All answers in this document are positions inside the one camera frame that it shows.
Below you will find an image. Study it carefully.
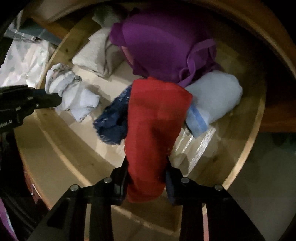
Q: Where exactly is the light blue underwear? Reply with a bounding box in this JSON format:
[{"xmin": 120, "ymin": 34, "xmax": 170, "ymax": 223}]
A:
[{"xmin": 45, "ymin": 63, "xmax": 100, "ymax": 122}]

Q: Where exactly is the white knit garment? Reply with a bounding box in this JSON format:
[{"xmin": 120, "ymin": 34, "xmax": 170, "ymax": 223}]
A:
[{"xmin": 72, "ymin": 28, "xmax": 125, "ymax": 78}]

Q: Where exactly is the red underwear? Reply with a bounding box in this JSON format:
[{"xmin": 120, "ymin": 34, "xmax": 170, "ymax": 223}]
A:
[{"xmin": 125, "ymin": 78, "xmax": 193, "ymax": 203}]

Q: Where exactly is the navy speckled underwear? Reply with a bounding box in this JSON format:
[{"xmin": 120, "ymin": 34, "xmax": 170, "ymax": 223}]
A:
[{"xmin": 93, "ymin": 85, "xmax": 132, "ymax": 145}]

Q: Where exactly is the light wooden drawer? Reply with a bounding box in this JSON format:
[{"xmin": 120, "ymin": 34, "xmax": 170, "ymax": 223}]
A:
[{"xmin": 15, "ymin": 5, "xmax": 265, "ymax": 240}]

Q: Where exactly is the white patterned bedding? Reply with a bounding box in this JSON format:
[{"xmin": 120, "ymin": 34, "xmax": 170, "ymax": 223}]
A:
[{"xmin": 1, "ymin": 40, "xmax": 55, "ymax": 88}]

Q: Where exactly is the blue checked cloth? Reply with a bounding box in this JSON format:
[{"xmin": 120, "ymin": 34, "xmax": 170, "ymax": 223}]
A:
[{"xmin": 4, "ymin": 9, "xmax": 62, "ymax": 46}]

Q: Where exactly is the grey rolled garment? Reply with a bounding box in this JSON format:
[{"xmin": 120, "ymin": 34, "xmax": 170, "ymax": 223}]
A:
[{"xmin": 92, "ymin": 8, "xmax": 121, "ymax": 28}]

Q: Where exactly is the light blue rolled garment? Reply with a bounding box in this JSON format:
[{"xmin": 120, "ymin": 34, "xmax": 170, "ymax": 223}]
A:
[{"xmin": 185, "ymin": 70, "xmax": 243, "ymax": 138}]

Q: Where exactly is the purple garment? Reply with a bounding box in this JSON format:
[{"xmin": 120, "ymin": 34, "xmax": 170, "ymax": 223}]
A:
[{"xmin": 109, "ymin": 14, "xmax": 220, "ymax": 87}]

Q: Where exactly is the brown wooden nightstand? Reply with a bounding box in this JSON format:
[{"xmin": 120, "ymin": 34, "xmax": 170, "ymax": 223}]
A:
[{"xmin": 25, "ymin": 1, "xmax": 295, "ymax": 133}]

